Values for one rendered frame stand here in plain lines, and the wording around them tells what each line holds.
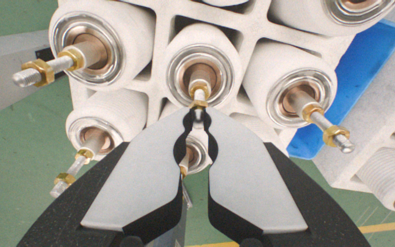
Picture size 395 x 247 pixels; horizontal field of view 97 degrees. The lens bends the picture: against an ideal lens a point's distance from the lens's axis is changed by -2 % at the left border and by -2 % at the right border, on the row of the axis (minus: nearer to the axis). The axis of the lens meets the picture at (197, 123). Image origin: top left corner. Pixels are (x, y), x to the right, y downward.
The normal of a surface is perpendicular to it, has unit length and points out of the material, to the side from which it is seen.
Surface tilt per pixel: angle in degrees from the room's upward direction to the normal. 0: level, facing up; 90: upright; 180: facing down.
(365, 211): 0
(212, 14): 0
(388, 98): 90
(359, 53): 88
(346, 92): 88
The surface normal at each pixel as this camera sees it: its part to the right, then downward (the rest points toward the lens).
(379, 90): -0.98, -0.18
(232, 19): -0.03, 0.54
